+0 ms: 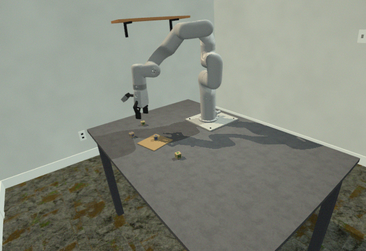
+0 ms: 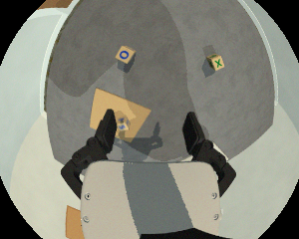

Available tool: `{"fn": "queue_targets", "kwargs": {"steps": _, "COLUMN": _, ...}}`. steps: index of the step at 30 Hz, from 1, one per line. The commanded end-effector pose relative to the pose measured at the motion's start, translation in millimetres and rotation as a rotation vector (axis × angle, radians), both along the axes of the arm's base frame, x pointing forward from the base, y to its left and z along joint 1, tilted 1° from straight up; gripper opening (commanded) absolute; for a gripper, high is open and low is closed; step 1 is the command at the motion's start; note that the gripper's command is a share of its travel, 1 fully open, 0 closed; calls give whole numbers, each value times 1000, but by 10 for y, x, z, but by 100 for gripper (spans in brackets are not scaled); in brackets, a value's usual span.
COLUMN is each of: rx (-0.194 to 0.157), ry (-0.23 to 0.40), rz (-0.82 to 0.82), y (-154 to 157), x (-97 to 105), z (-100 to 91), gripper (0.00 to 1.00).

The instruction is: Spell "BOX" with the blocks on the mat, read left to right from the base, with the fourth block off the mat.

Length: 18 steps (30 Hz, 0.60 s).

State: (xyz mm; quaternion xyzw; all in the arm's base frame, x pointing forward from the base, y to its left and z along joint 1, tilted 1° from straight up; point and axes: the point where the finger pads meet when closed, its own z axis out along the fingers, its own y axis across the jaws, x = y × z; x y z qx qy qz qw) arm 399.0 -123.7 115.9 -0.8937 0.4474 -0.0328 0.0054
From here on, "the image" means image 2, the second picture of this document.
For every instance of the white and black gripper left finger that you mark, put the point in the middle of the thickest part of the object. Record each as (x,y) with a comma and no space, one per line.
(96,148)

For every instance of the tan flat mat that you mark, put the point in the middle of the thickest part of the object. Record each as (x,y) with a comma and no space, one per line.
(136,114)

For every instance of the wooden letter block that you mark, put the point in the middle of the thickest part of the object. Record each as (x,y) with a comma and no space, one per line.
(123,123)
(215,62)
(125,54)

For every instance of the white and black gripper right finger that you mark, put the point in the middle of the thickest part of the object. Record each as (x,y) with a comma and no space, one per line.
(202,150)

